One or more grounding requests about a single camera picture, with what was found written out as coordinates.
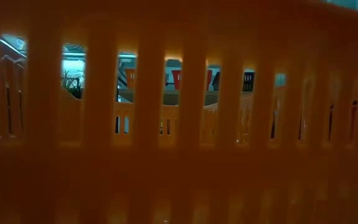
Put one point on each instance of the green succulent plant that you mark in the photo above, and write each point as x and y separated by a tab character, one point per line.
71	87

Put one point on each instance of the black plastic basket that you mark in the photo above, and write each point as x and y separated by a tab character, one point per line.
249	81

